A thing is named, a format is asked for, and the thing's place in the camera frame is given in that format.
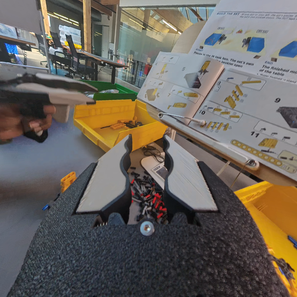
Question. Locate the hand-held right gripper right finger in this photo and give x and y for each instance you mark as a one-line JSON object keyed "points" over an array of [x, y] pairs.
{"points": [[190, 183]]}

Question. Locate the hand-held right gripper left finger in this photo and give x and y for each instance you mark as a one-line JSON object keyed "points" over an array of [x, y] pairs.
{"points": [[104, 183]]}

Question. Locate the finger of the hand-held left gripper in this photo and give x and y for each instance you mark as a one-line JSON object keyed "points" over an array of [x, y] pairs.
{"points": [[55, 96], [46, 80]]}

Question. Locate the yellow lego panel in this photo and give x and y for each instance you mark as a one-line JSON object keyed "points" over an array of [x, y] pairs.
{"points": [[68, 182]]}

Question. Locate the yellow storage bin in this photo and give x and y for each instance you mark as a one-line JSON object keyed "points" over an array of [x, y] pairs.
{"points": [[93, 113], [264, 209]]}

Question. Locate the heap of grey lego pieces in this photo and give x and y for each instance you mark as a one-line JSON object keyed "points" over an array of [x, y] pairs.
{"points": [[283, 269]]}

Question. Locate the pile of loose lego pieces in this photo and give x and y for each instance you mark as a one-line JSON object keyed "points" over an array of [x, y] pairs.
{"points": [[146, 195]]}

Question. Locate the heap of yellow lego parts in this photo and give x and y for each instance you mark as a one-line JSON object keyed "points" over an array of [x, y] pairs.
{"points": [[120, 124]]}

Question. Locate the open lego instruction manual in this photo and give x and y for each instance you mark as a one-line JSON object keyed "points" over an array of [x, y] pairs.
{"points": [[241, 111]]}

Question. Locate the person's left hand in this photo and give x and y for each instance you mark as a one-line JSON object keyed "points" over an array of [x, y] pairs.
{"points": [[23, 127]]}

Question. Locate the black office chair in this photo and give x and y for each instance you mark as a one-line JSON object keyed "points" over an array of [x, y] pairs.
{"points": [[76, 51], [55, 46]]}

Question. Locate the white stand base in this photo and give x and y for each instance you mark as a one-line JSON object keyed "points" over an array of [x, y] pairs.
{"points": [[155, 174]]}

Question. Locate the white document stand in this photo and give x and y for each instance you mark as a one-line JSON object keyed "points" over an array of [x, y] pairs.
{"points": [[209, 144]]}

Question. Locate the green storage bin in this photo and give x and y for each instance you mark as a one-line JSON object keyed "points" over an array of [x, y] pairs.
{"points": [[111, 88]]}

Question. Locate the wooden office desk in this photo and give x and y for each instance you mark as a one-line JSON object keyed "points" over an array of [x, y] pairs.
{"points": [[102, 60]]}

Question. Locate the metal gooseneck page holder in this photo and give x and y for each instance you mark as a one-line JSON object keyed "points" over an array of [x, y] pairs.
{"points": [[181, 117]]}

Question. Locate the printed task instruction sheet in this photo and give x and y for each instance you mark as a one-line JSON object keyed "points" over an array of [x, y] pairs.
{"points": [[246, 28]]}

